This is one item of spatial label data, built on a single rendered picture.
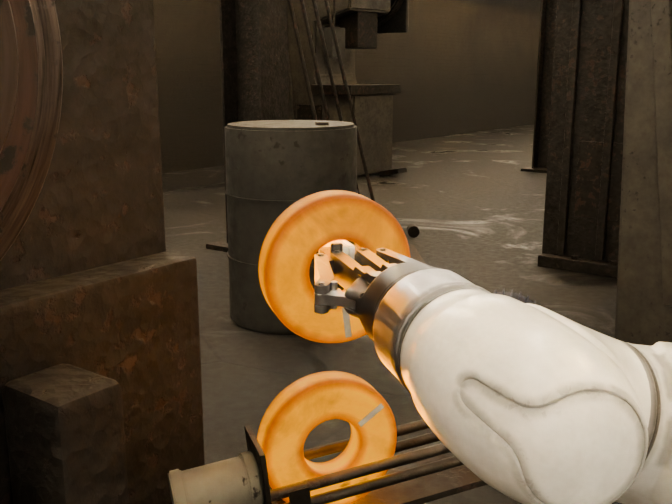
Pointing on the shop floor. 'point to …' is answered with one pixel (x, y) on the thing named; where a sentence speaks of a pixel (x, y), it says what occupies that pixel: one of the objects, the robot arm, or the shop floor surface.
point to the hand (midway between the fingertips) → (336, 252)
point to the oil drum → (276, 195)
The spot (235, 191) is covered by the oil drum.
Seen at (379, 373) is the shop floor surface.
